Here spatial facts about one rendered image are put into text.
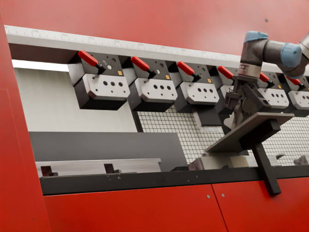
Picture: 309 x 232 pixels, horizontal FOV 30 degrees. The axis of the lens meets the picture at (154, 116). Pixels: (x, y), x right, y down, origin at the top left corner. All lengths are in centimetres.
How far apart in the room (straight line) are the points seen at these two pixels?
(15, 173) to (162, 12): 111
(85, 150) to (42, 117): 586
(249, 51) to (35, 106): 644
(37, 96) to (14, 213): 715
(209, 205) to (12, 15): 80
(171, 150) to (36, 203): 144
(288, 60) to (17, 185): 102
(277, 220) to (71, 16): 91
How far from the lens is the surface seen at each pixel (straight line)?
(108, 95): 177
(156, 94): 189
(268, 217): 181
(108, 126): 917
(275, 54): 191
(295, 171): 201
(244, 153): 208
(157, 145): 257
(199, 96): 202
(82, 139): 236
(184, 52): 211
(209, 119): 205
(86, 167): 162
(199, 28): 226
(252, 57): 194
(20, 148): 128
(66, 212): 138
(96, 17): 196
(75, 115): 870
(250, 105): 196
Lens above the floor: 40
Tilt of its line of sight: 23 degrees up
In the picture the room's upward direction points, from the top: 18 degrees counter-clockwise
